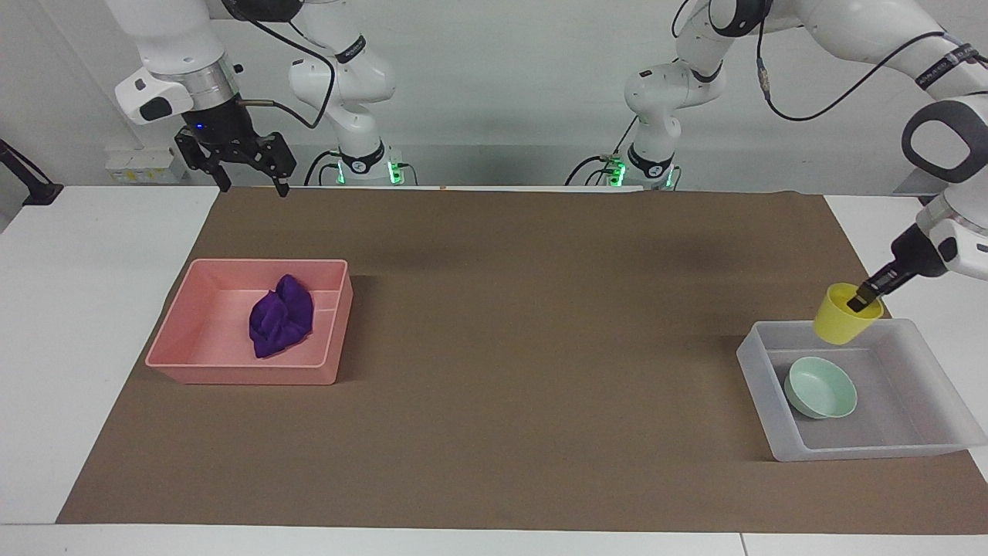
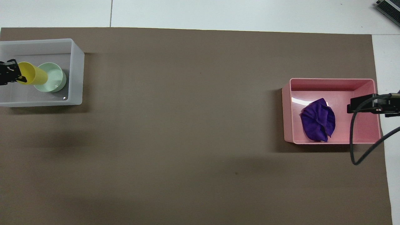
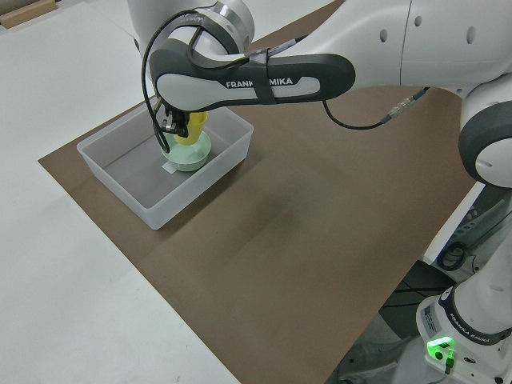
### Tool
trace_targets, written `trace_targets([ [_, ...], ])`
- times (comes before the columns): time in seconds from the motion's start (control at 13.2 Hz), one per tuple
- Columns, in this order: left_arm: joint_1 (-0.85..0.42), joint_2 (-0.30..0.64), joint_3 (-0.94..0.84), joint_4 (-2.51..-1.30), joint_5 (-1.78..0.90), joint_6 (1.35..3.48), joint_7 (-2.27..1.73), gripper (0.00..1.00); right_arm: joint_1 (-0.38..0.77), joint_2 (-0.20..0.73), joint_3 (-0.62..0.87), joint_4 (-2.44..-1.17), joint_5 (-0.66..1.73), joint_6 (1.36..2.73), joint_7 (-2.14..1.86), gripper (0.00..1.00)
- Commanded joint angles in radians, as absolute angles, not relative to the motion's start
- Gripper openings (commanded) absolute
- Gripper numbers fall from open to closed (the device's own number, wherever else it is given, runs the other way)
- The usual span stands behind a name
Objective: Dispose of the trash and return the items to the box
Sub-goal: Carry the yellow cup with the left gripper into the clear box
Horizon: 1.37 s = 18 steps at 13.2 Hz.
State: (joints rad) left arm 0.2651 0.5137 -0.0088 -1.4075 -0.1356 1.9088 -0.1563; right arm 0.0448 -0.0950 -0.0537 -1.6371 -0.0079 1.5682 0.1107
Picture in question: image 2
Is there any yellow plastic cup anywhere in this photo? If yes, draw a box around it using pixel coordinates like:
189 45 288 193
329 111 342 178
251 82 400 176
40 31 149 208
16 62 49 86

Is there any translucent white plastic box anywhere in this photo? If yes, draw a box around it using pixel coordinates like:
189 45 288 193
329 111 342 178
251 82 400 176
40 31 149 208
0 38 85 108

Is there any pink plastic box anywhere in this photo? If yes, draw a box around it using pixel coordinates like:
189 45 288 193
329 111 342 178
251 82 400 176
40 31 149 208
282 78 383 145

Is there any light green bowl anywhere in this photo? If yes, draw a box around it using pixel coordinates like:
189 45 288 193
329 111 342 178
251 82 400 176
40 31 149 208
33 62 67 93

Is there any purple crumpled cloth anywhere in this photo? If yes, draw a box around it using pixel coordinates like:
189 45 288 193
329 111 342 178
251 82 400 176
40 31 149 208
300 98 336 143

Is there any grey ribbed device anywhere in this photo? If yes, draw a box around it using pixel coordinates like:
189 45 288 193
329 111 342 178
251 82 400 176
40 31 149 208
374 0 400 20

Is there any black cable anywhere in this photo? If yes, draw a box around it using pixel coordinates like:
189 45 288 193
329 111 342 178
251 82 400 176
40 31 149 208
349 92 400 166

